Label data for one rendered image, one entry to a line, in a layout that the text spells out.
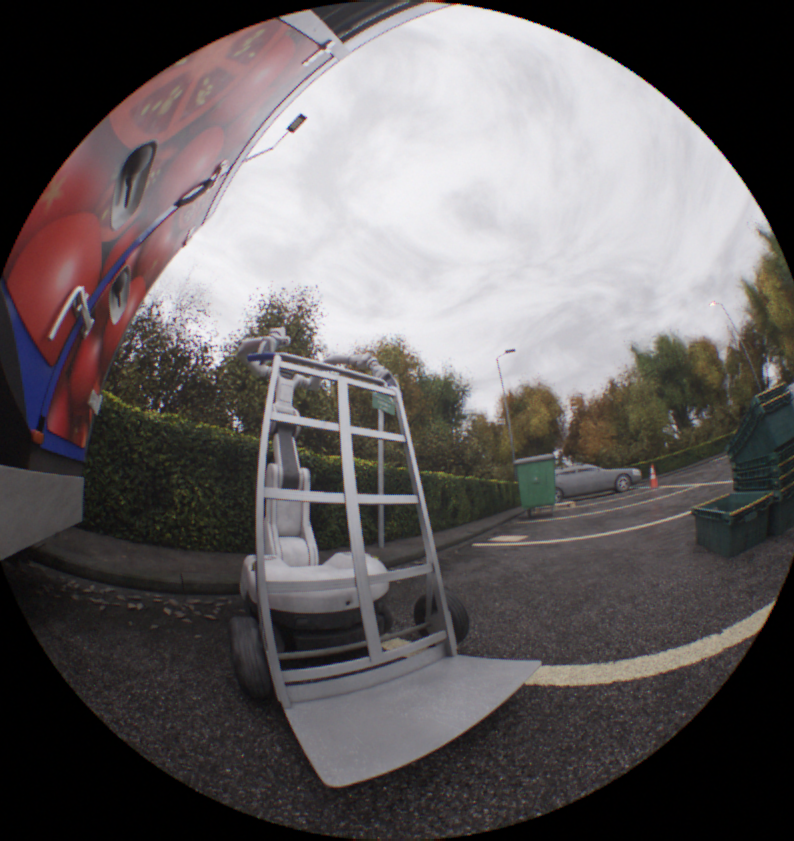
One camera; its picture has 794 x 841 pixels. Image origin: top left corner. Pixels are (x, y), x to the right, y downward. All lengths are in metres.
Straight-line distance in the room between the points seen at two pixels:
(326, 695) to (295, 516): 0.90
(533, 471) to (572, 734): 5.57
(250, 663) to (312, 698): 0.19
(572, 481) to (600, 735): 9.86
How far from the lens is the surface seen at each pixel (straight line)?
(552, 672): 0.94
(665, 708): 0.85
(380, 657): 0.79
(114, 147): 0.80
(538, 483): 5.92
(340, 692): 0.81
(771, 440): 1.92
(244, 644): 0.70
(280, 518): 1.33
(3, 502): 0.85
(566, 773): 0.70
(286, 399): 1.78
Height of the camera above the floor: 0.60
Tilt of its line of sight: 19 degrees up
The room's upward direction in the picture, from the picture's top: 1 degrees counter-clockwise
